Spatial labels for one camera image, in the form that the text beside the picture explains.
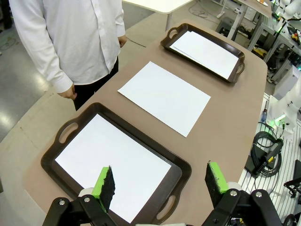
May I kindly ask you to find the black cable coil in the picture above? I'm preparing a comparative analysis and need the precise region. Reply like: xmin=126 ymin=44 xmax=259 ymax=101
xmin=250 ymin=131 xmax=284 ymax=178

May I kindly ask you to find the person in white shirt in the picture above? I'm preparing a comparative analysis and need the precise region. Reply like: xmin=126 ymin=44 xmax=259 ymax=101
xmin=8 ymin=0 xmax=125 ymax=111

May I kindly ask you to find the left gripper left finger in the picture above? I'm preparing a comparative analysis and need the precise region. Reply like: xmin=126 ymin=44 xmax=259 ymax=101
xmin=43 ymin=166 xmax=117 ymax=226

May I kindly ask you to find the person's right hand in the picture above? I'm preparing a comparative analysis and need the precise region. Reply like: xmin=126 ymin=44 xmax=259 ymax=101
xmin=57 ymin=83 xmax=78 ymax=101

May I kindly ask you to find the grey plastic stool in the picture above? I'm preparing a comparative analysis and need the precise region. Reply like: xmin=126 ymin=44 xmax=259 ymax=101
xmin=216 ymin=17 xmax=236 ymax=40

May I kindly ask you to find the white A4 paper sheet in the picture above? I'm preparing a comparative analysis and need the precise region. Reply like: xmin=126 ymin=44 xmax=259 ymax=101
xmin=169 ymin=30 xmax=205 ymax=65
xmin=55 ymin=113 xmax=172 ymax=224
xmin=173 ymin=31 xmax=239 ymax=80

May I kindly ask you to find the brown plastic tray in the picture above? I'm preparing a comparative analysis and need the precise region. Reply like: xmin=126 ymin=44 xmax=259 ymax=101
xmin=41 ymin=102 xmax=192 ymax=222
xmin=160 ymin=23 xmax=246 ymax=83

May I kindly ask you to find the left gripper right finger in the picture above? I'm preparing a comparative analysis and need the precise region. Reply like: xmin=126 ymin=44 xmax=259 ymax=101
xmin=202 ymin=161 xmax=283 ymax=226

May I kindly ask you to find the white A4 paper stack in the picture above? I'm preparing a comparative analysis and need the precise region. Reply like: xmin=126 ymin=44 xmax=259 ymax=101
xmin=117 ymin=61 xmax=211 ymax=138

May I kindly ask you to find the person's left forearm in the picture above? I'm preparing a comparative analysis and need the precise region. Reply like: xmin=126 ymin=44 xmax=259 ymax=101
xmin=103 ymin=0 xmax=125 ymax=38

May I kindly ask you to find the white table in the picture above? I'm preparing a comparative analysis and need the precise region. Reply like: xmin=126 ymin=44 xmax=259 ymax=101
xmin=122 ymin=0 xmax=192 ymax=31

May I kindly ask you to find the person's right forearm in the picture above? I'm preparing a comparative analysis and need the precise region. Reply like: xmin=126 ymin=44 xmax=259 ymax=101
xmin=14 ymin=21 xmax=73 ymax=95

